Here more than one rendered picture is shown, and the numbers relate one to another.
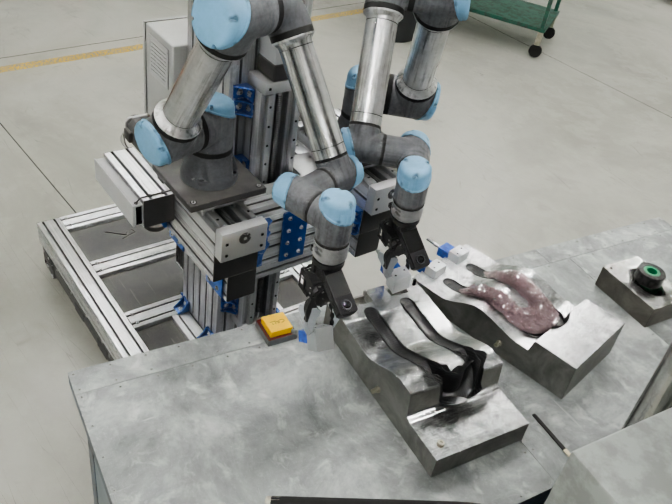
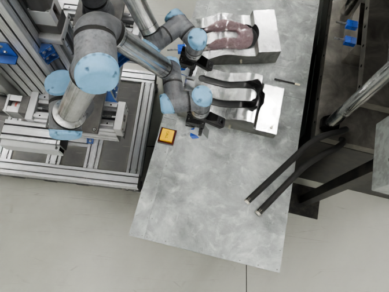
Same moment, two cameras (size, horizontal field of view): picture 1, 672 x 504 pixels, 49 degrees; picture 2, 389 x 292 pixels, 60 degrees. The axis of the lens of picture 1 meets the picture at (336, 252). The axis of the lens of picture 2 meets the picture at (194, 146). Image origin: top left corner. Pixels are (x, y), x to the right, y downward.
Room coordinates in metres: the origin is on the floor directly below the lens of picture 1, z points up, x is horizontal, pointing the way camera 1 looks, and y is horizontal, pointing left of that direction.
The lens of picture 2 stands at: (0.89, 0.44, 2.40)
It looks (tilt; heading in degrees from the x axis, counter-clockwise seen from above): 72 degrees down; 311
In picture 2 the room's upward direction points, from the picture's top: 7 degrees clockwise
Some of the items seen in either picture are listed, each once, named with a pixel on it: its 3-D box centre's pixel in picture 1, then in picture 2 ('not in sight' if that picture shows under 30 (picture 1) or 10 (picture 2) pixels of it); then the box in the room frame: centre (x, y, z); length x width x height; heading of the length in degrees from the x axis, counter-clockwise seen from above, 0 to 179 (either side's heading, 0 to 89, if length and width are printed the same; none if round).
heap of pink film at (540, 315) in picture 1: (514, 295); (230, 33); (1.55, -0.49, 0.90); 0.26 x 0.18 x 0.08; 52
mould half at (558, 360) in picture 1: (512, 306); (229, 37); (1.56, -0.49, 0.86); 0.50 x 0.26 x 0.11; 52
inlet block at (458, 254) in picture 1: (444, 249); not in sight; (1.76, -0.31, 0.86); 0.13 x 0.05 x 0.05; 52
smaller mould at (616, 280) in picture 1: (641, 290); not in sight; (1.76, -0.90, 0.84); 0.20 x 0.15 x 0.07; 35
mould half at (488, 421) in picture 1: (422, 360); (231, 98); (1.28, -0.25, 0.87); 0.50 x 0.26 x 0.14; 35
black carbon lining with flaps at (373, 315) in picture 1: (426, 340); (230, 91); (1.30, -0.25, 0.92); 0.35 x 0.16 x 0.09; 35
